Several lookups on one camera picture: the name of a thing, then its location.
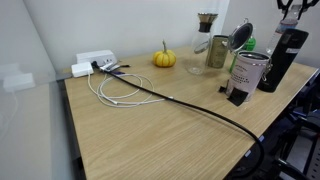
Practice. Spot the green plastic bottle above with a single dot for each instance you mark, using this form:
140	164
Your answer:
248	46

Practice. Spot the white canister with hinged lid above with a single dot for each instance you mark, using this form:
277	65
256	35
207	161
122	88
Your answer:
249	66

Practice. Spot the black tape piece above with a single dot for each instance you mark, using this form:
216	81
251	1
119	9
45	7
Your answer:
237	97

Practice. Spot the tall black cylinder speaker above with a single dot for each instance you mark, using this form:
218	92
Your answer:
285	52

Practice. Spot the white power adapter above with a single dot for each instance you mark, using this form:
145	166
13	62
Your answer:
81	69

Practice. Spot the silver connector plug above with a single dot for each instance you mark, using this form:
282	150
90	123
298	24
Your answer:
109	67

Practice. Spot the clear plastic water bottle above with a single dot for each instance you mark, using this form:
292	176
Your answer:
289	21

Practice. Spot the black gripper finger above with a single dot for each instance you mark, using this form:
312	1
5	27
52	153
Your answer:
305	5
284	7

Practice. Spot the small yellow pumpkin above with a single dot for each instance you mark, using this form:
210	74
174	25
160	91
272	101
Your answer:
164	58

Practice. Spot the white power strip box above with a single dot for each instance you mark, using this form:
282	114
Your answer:
102	57

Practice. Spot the olive green tin can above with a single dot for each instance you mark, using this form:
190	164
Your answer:
218	51

